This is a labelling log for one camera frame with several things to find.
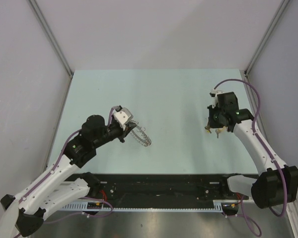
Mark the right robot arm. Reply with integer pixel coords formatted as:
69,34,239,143
206,90,298,209

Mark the white slotted cable duct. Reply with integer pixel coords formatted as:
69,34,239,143
58,199,225,214

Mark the cream key tag key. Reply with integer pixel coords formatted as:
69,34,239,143
215,127,226,138

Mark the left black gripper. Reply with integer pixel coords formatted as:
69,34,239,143
93,120,136,148

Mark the aluminium frame post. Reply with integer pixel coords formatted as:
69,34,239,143
27,0,74,78
243,0,293,77

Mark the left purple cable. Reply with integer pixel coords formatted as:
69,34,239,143
14,106,120,238

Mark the right aluminium frame post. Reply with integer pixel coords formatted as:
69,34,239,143
243,0,293,77

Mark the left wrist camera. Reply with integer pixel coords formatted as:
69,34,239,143
113,106,134,131

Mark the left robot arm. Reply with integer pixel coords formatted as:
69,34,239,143
0,108,137,238

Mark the metal disc with keyrings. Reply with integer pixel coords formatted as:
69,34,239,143
131,124,152,147

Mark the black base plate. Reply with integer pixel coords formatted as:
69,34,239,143
59,173,241,210

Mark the left aluminium frame post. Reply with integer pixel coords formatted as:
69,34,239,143
27,0,74,78

